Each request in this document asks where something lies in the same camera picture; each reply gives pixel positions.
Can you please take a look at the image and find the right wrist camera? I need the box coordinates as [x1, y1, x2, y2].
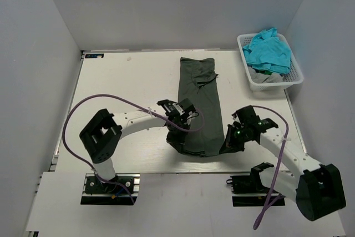
[232, 105, 278, 133]

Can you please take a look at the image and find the dark grey t shirt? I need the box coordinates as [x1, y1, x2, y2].
[176, 57, 225, 157]

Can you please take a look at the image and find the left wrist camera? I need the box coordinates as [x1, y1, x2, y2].
[157, 98, 196, 123]

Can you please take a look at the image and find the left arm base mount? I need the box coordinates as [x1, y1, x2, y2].
[80, 174, 140, 206]

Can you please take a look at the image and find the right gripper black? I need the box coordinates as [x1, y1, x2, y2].
[220, 124, 253, 154]

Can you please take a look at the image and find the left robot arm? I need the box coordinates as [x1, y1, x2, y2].
[79, 105, 195, 192]

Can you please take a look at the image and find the blue table label sticker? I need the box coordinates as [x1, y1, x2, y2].
[85, 53, 104, 59]

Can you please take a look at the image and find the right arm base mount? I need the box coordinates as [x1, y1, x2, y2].
[226, 175, 269, 207]

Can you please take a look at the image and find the turquoise t shirt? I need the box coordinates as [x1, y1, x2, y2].
[242, 28, 291, 75]

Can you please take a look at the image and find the light grey t shirt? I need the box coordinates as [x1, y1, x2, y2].
[248, 67, 283, 83]

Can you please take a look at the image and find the white plastic basket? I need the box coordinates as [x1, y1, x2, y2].
[237, 33, 304, 92]

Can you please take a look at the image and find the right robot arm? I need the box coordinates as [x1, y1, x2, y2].
[224, 123, 346, 221]

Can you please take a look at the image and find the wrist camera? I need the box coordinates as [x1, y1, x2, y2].
[232, 105, 278, 133]
[157, 98, 196, 123]

